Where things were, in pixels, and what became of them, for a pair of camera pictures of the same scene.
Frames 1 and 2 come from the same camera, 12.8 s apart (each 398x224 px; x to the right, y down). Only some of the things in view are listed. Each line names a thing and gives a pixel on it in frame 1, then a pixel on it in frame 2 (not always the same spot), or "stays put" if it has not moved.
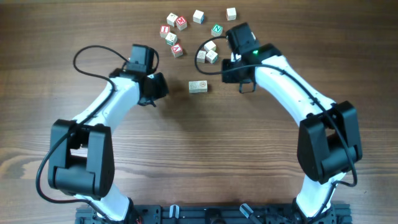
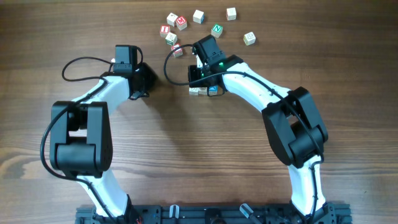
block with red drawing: (203, 86) stays put
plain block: (194, 86) stays put
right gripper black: (227, 79) to (192, 73)
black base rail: (217, 214) stays put
